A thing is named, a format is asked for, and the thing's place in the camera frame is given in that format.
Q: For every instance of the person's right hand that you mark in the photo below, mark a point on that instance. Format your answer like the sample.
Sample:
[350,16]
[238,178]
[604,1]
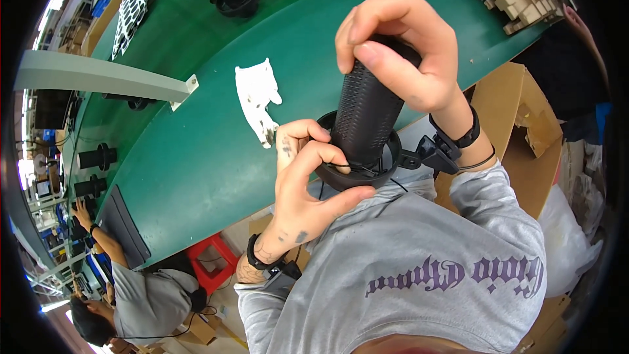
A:
[427,54]

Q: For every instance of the person's left hand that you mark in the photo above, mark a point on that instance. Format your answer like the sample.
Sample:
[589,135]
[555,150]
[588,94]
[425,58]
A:
[295,206]

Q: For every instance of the black wrist band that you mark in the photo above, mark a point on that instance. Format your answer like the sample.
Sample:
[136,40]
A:
[255,255]
[467,135]

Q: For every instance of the large open cardboard box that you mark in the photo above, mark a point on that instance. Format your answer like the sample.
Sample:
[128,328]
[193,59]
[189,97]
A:
[511,103]

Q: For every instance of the red plastic stool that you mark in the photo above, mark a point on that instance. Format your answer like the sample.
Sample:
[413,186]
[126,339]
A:
[211,275]

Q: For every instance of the white work glove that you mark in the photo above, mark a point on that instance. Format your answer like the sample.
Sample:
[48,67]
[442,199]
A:
[258,93]

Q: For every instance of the thin black wrist tie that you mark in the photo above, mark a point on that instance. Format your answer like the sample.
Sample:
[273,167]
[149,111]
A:
[479,163]

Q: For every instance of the person's body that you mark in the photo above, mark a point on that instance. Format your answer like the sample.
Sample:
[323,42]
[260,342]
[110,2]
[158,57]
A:
[417,236]

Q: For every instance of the small cardboard box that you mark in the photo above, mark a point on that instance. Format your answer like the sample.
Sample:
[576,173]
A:
[199,329]

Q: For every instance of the black flat tray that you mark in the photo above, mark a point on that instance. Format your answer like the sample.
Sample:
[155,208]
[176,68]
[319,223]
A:
[123,226]

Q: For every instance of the crumpled clear plastic heap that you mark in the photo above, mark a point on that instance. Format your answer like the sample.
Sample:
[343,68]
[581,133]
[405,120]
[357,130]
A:
[587,187]

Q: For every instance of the white plastic bag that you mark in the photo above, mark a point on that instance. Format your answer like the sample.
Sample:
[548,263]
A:
[565,246]

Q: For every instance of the black and white patterned tray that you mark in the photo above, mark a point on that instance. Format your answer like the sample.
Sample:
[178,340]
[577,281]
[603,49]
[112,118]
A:
[130,19]

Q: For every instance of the black monitor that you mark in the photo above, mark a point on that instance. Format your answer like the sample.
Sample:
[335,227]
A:
[51,108]

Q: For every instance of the flat cardboard box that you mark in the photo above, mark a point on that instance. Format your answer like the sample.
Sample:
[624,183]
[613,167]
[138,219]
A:
[548,322]

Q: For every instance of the shelf rack with bins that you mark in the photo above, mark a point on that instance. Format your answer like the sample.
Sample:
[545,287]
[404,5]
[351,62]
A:
[105,0]

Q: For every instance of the grey metal beam with bracket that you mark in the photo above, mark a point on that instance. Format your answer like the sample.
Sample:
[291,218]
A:
[98,76]

